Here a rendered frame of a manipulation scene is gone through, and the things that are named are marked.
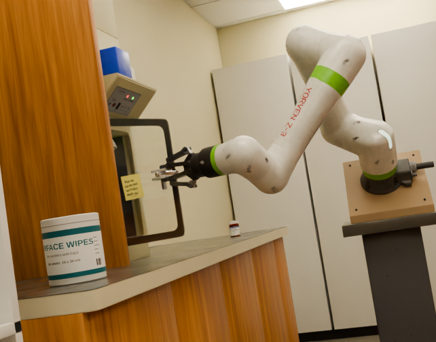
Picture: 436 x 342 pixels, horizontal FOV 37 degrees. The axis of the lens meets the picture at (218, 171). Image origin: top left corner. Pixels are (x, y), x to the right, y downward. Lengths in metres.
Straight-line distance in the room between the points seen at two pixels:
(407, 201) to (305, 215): 2.65
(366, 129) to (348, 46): 0.40
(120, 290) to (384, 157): 1.22
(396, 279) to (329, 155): 2.67
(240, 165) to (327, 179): 3.14
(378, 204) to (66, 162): 1.08
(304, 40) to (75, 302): 1.15
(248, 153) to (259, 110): 3.25
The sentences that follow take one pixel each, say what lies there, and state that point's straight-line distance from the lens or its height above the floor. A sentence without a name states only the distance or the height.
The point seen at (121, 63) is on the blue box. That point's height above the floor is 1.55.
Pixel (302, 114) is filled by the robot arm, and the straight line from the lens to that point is 1.91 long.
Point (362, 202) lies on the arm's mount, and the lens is 2.36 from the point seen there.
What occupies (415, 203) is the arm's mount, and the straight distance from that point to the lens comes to 2.33.
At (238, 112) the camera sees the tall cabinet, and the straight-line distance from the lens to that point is 5.07.
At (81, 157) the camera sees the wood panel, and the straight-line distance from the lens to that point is 1.92.
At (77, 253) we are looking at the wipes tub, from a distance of 1.45.
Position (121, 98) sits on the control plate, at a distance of 2.08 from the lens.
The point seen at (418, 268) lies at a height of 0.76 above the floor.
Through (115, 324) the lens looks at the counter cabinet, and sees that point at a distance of 1.36.
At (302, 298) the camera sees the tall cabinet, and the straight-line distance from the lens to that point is 5.01.
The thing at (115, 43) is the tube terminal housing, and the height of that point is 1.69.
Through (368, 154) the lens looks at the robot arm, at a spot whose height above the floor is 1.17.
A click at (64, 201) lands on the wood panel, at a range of 1.94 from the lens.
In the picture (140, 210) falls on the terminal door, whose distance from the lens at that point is 2.06.
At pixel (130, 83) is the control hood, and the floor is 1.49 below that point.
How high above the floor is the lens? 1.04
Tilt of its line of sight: 4 degrees up
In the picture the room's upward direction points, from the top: 9 degrees counter-clockwise
